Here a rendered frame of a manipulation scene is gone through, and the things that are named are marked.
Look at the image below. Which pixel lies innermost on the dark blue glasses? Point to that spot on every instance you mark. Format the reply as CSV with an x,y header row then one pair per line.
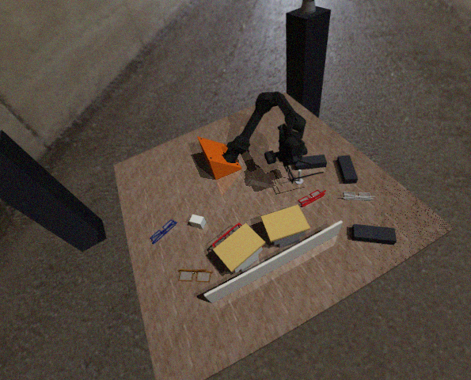
x,y
167,227

